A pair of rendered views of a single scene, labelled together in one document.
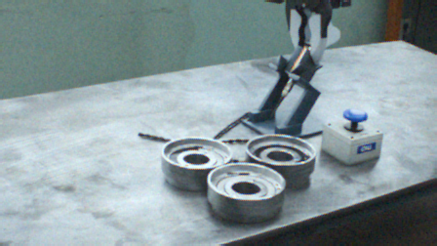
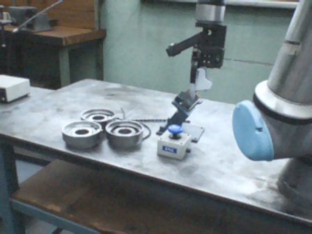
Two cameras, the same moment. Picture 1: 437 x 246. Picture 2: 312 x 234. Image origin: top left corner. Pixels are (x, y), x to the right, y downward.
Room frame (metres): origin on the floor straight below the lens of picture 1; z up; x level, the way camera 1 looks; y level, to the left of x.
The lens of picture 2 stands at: (0.66, -0.74, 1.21)
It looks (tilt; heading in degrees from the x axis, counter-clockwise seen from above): 23 degrees down; 61
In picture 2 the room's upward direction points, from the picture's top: 3 degrees clockwise
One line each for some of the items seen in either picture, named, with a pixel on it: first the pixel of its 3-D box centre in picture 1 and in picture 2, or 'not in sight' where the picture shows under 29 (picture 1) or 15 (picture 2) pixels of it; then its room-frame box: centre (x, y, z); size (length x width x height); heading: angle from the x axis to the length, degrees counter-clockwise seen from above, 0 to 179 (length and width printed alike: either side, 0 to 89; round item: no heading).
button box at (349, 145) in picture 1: (354, 139); (176, 144); (1.07, -0.12, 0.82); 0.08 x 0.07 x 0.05; 128
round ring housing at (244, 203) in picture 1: (245, 193); (81, 134); (0.86, 0.04, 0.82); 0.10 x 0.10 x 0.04
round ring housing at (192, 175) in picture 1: (196, 164); (98, 120); (0.94, 0.12, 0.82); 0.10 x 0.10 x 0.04
